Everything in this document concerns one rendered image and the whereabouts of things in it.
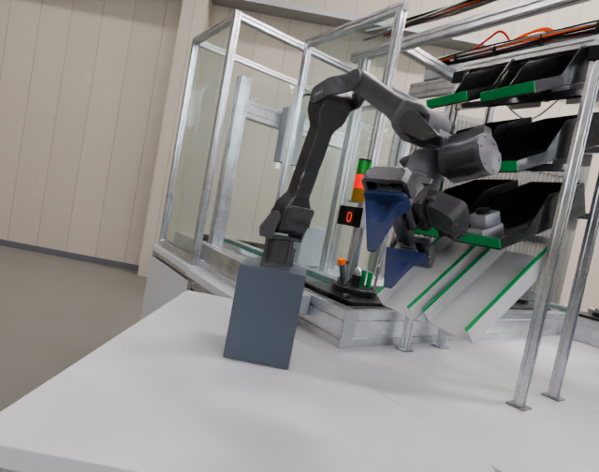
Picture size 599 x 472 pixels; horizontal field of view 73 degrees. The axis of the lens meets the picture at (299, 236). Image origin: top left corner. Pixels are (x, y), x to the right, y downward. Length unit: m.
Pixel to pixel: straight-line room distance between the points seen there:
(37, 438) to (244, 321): 0.41
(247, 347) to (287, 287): 0.15
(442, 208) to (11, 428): 0.61
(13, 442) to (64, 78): 6.01
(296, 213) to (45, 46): 6.04
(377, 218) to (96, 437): 0.45
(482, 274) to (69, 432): 0.89
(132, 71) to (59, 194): 1.88
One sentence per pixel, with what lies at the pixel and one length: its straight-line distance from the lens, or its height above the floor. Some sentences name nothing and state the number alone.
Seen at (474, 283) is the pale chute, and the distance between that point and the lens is 1.07.
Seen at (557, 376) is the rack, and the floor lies 0.92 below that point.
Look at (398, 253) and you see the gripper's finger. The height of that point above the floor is 1.16.
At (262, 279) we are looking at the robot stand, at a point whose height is 1.04.
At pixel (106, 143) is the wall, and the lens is 6.05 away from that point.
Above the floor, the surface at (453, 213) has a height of 1.22.
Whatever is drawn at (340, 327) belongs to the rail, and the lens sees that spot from 1.09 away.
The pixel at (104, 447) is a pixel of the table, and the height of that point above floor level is 0.86.
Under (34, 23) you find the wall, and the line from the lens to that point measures 6.88.
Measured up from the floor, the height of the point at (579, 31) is 2.21.
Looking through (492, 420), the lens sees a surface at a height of 0.86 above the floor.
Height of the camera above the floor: 1.19
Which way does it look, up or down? 3 degrees down
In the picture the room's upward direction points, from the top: 11 degrees clockwise
